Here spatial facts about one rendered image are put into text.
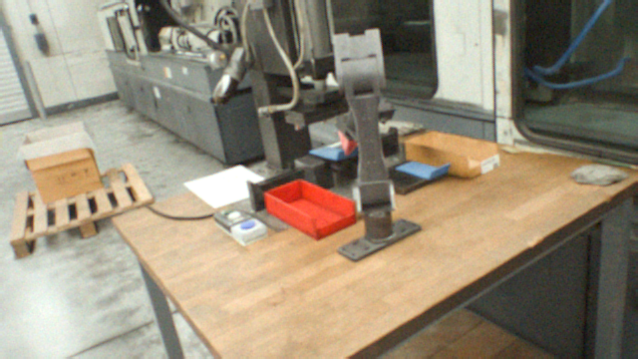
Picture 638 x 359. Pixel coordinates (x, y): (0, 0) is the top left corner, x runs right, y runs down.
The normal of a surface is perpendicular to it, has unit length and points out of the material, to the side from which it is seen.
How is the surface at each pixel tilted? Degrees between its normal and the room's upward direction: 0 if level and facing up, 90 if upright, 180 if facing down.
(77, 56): 90
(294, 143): 90
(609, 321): 90
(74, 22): 90
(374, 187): 98
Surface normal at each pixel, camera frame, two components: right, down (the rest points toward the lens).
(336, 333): -0.15, -0.92
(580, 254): -0.85, 0.30
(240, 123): 0.50, 0.24
